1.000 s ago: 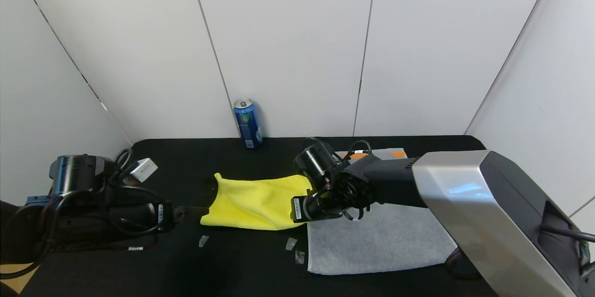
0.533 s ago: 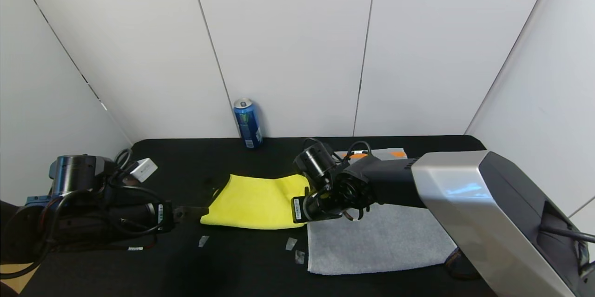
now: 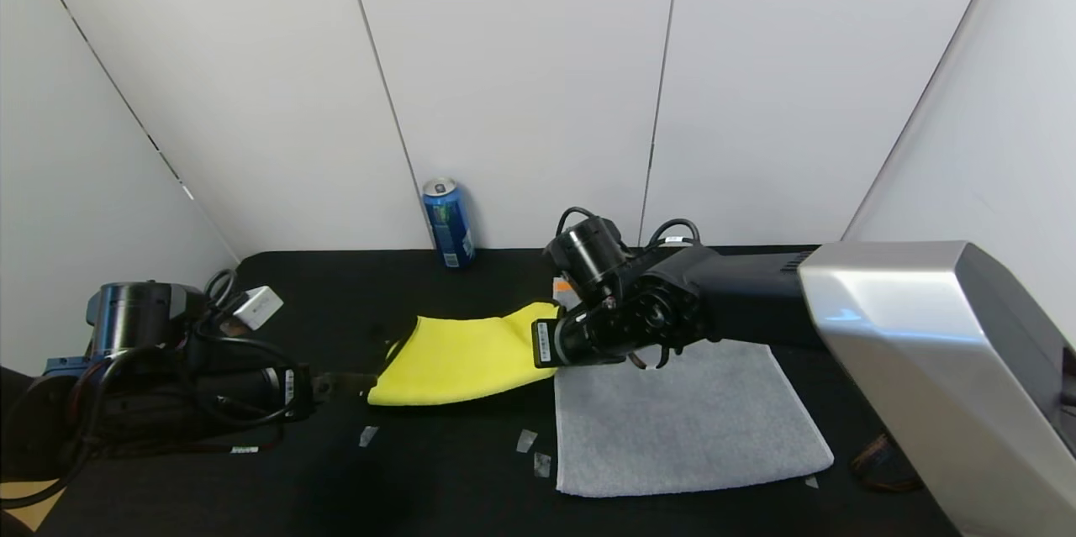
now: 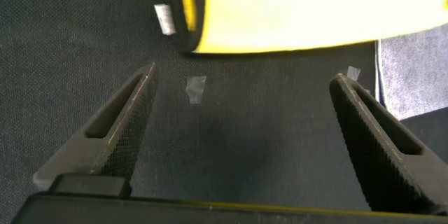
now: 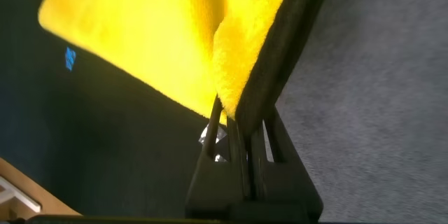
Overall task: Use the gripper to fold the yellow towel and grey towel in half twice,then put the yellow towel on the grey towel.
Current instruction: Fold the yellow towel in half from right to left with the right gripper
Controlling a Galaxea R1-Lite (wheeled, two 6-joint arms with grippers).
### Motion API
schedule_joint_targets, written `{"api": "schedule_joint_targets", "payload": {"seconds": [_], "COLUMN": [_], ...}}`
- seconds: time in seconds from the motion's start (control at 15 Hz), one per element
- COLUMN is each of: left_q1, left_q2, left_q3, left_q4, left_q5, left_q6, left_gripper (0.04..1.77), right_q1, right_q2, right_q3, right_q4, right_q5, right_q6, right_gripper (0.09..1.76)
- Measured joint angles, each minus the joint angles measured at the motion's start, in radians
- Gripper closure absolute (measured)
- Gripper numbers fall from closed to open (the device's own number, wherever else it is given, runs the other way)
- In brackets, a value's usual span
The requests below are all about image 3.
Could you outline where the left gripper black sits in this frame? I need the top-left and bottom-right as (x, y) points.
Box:
(210, 362), (379, 422)

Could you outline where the yellow microfibre towel black edge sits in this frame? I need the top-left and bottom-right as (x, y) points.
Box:
(367, 301), (562, 408)

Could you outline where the grey towel with orange marks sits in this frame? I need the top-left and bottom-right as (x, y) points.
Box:
(551, 275), (836, 498)

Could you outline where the blue soda can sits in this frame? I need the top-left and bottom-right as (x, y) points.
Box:
(423, 178), (477, 271)

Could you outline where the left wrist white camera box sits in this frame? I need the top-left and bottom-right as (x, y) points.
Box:
(231, 285), (285, 331)

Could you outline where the left arm labelled thin cable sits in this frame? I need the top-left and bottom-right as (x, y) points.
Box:
(84, 428), (287, 459)

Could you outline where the left wrist camera black cable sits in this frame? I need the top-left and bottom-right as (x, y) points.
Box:
(189, 267), (299, 420)

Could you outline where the wrist camera black cable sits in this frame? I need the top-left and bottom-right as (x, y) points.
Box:
(554, 206), (604, 241)
(189, 267), (299, 420)

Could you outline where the right wrist camera black cable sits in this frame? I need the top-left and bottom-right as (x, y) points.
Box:
(554, 206), (604, 241)

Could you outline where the thin right wrist cable loop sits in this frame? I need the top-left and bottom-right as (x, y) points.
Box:
(625, 343), (674, 372)

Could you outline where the right arm labelled black cable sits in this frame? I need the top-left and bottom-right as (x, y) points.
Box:
(646, 218), (704, 250)

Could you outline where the black orange cable bundle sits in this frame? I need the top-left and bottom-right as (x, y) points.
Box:
(847, 431), (927, 495)

